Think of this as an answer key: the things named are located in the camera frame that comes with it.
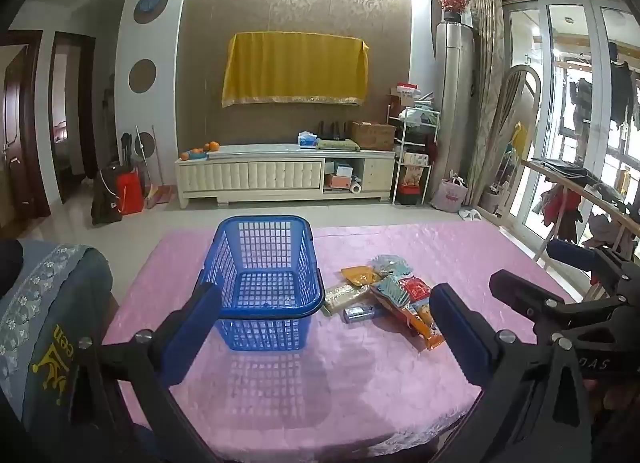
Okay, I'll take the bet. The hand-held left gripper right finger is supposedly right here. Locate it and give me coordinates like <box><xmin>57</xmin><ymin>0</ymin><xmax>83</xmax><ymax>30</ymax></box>
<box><xmin>429</xmin><ymin>284</ymin><xmax>593</xmax><ymax>463</ymax></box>

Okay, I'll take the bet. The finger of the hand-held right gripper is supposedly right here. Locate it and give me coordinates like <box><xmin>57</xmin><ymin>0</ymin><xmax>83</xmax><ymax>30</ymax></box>
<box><xmin>546</xmin><ymin>239</ymin><xmax>640</xmax><ymax>294</ymax></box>
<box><xmin>489</xmin><ymin>269</ymin><xmax>630</xmax><ymax>339</ymax></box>

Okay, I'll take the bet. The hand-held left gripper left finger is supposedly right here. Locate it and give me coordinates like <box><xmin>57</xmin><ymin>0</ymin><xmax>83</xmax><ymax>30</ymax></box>
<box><xmin>65</xmin><ymin>282</ymin><xmax>223</xmax><ymax>463</ymax></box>

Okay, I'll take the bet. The orange snack packet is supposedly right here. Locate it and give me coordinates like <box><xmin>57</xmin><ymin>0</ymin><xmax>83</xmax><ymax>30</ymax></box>
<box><xmin>370</xmin><ymin>288</ymin><xmax>446</xmax><ymax>351</ymax></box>

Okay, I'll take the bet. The red snack packet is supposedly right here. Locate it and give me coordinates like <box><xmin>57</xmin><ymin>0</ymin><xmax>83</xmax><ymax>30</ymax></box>
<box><xmin>399</xmin><ymin>277</ymin><xmax>432</xmax><ymax>301</ymax></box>

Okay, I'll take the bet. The blue plastic basket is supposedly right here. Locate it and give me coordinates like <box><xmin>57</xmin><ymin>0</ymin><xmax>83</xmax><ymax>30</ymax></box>
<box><xmin>196</xmin><ymin>214</ymin><xmax>325</xmax><ymax>353</ymax></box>

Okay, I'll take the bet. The light blue bread packet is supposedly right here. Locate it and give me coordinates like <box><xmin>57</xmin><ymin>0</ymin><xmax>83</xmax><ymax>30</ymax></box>
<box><xmin>371</xmin><ymin>254</ymin><xmax>415</xmax><ymax>278</ymax></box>

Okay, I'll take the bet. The small blue snack packet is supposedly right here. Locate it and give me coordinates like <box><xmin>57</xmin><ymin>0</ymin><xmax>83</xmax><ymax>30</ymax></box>
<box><xmin>343</xmin><ymin>305</ymin><xmax>377</xmax><ymax>324</ymax></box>

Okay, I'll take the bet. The yellow snack packet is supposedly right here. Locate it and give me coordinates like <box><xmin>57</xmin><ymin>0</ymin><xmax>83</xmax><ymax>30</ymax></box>
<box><xmin>341</xmin><ymin>265</ymin><xmax>383</xmax><ymax>288</ymax></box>

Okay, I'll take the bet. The beige cracker packet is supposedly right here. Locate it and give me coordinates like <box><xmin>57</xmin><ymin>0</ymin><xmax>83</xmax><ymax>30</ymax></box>
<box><xmin>322</xmin><ymin>282</ymin><xmax>372</xmax><ymax>316</ymax></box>

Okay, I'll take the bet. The person's right hand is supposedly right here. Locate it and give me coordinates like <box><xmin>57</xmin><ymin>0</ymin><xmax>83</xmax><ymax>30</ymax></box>
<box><xmin>585</xmin><ymin>374</ymin><xmax>640</xmax><ymax>411</ymax></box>

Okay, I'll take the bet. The grey garment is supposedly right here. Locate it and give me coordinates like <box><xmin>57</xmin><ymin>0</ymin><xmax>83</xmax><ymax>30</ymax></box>
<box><xmin>587</xmin><ymin>213</ymin><xmax>636</xmax><ymax>249</ymax></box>

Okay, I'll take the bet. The red garment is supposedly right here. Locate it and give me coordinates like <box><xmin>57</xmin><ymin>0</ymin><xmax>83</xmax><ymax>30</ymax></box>
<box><xmin>542</xmin><ymin>186</ymin><xmax>583</xmax><ymax>244</ymax></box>

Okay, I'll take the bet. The pink tablecloth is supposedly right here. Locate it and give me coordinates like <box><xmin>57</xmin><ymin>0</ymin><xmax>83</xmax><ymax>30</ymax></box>
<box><xmin>102</xmin><ymin>220</ymin><xmax>581</xmax><ymax>451</ymax></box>

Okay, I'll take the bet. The pink bag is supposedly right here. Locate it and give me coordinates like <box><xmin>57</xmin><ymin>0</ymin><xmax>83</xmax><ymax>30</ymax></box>
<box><xmin>431</xmin><ymin>170</ymin><xmax>469</xmax><ymax>211</ymax></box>

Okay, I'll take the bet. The broom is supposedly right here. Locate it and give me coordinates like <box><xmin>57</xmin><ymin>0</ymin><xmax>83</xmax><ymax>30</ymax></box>
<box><xmin>145</xmin><ymin>126</ymin><xmax>175</xmax><ymax>209</ymax></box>

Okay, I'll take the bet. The printed snack box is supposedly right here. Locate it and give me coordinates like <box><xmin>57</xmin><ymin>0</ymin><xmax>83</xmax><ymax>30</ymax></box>
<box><xmin>404</xmin><ymin>166</ymin><xmax>431</xmax><ymax>191</ymax></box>

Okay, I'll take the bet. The red bag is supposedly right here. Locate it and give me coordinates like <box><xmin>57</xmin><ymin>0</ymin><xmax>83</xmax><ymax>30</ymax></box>
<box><xmin>116</xmin><ymin>166</ymin><xmax>145</xmax><ymax>215</ymax></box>

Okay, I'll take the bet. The person's grey printed sweater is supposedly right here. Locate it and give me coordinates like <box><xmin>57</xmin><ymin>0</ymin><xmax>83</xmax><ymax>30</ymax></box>
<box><xmin>0</xmin><ymin>239</ymin><xmax>121</xmax><ymax>463</ymax></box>

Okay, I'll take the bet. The glass balcony door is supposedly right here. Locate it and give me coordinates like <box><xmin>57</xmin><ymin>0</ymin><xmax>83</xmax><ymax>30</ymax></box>
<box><xmin>502</xmin><ymin>0</ymin><xmax>640</xmax><ymax>244</ymax></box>

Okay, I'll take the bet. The black bag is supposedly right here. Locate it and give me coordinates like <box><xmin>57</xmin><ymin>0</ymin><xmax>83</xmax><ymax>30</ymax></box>
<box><xmin>91</xmin><ymin>166</ymin><xmax>123</xmax><ymax>226</ymax></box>

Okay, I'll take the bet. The cream TV cabinet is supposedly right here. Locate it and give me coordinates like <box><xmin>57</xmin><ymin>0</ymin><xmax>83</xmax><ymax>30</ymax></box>
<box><xmin>175</xmin><ymin>143</ymin><xmax>397</xmax><ymax>209</ymax></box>

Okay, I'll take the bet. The hanging dark garment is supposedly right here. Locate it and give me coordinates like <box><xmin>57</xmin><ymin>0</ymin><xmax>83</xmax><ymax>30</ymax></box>
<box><xmin>607</xmin><ymin>43</ymin><xmax>638</xmax><ymax>126</ymax></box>

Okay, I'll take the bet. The white shelf rack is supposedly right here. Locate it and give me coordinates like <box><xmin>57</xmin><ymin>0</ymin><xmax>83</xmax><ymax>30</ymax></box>
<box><xmin>392</xmin><ymin>108</ymin><xmax>441</xmax><ymax>206</ymax></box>

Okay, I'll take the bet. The patterned beige curtain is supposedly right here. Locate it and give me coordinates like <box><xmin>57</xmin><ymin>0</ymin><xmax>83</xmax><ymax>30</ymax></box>
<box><xmin>467</xmin><ymin>0</ymin><xmax>503</xmax><ymax>206</ymax></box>

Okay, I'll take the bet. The standing air conditioner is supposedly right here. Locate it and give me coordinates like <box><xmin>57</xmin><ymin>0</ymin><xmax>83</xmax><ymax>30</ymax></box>
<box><xmin>434</xmin><ymin>20</ymin><xmax>475</xmax><ymax>194</ymax></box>

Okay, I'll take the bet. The metal pole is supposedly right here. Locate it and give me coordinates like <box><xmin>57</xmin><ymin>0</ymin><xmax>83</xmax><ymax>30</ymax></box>
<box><xmin>135</xmin><ymin>126</ymin><xmax>151</xmax><ymax>184</ymax></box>

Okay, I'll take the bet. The cardboard box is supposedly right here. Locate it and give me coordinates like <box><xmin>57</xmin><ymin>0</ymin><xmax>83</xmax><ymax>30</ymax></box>
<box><xmin>350</xmin><ymin>122</ymin><xmax>397</xmax><ymax>151</ymax></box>

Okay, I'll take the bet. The red box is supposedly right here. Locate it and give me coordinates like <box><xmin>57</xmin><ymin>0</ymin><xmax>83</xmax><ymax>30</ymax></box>
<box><xmin>390</xmin><ymin>84</ymin><xmax>421</xmax><ymax>109</ymax></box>

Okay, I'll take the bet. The black router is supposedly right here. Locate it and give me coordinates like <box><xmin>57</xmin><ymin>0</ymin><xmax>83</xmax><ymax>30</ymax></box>
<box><xmin>320</xmin><ymin>120</ymin><xmax>349</xmax><ymax>141</ymax></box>

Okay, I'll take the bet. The dark wooden door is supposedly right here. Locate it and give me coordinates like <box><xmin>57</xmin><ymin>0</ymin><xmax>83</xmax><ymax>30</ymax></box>
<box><xmin>0</xmin><ymin>30</ymin><xmax>51</xmax><ymax>221</ymax></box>

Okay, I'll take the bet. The red flower vase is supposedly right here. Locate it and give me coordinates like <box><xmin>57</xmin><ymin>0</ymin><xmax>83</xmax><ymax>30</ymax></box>
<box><xmin>437</xmin><ymin>0</ymin><xmax>472</xmax><ymax>23</ymax></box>

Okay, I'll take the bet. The yellow cloth cover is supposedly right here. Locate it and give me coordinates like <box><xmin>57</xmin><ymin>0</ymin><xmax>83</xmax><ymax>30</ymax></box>
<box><xmin>221</xmin><ymin>32</ymin><xmax>370</xmax><ymax>108</ymax></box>

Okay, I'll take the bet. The wooden rail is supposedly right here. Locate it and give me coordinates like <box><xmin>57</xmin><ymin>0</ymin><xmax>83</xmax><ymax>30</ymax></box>
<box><xmin>520</xmin><ymin>158</ymin><xmax>640</xmax><ymax>244</ymax></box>

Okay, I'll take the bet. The black garment on rail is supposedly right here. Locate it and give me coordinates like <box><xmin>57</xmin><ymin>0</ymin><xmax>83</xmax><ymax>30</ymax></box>
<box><xmin>532</xmin><ymin>158</ymin><xmax>626</xmax><ymax>204</ymax></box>

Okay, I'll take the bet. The white arched frame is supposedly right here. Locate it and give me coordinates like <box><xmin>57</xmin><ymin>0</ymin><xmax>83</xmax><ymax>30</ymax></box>
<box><xmin>492</xmin><ymin>64</ymin><xmax>542</xmax><ymax>229</ymax></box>

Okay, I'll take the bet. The brown round wall disc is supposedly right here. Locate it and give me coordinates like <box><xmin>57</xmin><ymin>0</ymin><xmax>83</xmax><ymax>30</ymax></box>
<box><xmin>120</xmin><ymin>130</ymin><xmax>157</xmax><ymax>159</ymax></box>

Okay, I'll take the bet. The dark wooden door frame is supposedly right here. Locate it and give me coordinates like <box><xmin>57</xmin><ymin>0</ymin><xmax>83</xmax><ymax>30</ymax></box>
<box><xmin>50</xmin><ymin>32</ymin><xmax>98</xmax><ymax>204</ymax></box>

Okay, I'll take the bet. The round wall disc blue plate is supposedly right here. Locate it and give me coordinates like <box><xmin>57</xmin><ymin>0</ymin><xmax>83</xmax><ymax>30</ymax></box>
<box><xmin>133</xmin><ymin>0</ymin><xmax>169</xmax><ymax>24</ymax></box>

